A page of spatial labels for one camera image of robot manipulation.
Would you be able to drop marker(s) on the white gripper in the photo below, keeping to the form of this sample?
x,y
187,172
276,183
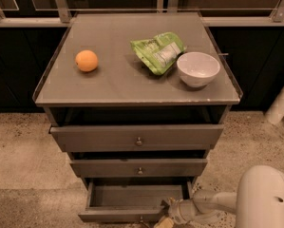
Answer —
x,y
179,210

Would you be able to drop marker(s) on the white bowl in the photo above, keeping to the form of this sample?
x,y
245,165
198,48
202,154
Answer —
x,y
197,69

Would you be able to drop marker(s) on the metal railing frame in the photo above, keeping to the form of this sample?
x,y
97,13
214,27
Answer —
x,y
212,13

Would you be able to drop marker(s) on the grey drawer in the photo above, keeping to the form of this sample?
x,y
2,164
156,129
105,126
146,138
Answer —
x,y
132,200
117,138
138,168

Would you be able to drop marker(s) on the grey middle drawer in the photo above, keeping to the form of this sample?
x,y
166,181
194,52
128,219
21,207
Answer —
x,y
138,168

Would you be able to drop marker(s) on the grey bottom drawer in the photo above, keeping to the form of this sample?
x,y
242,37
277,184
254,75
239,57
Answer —
x,y
132,200

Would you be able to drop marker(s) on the grey top drawer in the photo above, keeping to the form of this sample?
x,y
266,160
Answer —
x,y
117,138

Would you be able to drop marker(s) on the green snack bag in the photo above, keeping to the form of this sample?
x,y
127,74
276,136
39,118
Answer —
x,y
160,52

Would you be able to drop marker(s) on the white pillar leg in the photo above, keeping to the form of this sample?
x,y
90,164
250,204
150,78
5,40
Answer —
x,y
275,113

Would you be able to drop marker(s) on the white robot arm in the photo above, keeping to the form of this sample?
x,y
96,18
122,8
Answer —
x,y
257,203

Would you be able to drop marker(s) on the grey drawer cabinet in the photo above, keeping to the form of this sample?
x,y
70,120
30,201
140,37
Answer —
x,y
123,91

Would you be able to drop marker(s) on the orange fruit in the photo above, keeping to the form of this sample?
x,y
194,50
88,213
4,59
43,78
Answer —
x,y
86,60

